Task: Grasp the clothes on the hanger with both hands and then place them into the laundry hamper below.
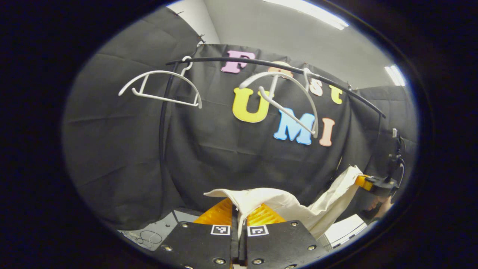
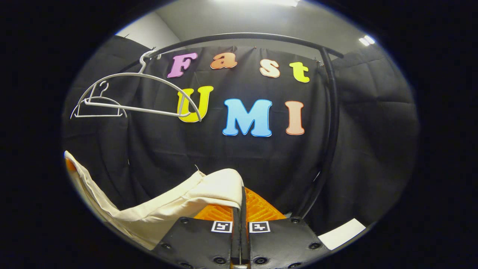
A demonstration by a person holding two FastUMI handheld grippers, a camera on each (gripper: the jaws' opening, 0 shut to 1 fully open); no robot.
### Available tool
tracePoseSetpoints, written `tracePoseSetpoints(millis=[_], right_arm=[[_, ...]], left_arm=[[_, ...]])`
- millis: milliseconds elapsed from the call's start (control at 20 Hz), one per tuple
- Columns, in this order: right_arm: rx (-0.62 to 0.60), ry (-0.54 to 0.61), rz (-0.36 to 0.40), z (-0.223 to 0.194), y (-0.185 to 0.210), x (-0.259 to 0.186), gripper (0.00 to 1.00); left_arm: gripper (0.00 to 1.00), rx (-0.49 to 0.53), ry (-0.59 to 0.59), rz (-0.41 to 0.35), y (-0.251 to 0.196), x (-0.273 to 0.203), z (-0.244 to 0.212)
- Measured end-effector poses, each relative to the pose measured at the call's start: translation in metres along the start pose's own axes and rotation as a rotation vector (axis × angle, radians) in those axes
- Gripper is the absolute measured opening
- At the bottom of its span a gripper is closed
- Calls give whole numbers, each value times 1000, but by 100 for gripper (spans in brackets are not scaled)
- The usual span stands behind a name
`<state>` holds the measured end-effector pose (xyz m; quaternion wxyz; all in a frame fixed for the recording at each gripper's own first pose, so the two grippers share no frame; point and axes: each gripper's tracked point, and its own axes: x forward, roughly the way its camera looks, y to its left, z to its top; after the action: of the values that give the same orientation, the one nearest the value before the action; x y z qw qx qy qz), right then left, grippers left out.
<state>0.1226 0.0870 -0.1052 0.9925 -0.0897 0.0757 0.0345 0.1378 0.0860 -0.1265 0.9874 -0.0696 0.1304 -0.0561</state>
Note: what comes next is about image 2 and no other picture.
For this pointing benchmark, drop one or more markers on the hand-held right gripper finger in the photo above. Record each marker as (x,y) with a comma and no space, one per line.
(236,239)
(244,239)

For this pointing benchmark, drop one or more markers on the black metal clothes rack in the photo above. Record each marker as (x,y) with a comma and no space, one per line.
(333,112)

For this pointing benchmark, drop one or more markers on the white flat board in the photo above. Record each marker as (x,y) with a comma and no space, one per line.
(341,233)

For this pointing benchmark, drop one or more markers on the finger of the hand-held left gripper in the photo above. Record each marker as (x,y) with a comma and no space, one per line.
(70,165)

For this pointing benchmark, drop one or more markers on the large round ceiling light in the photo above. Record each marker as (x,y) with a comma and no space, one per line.
(261,2)

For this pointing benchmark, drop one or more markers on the white plastic hanger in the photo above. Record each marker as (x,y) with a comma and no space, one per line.
(149,110)
(104,98)

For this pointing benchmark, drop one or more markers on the cream collared shirt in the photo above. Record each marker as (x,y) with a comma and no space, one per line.
(209,190)

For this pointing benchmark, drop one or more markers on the small square ceiling light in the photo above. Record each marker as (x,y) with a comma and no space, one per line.
(366,40)

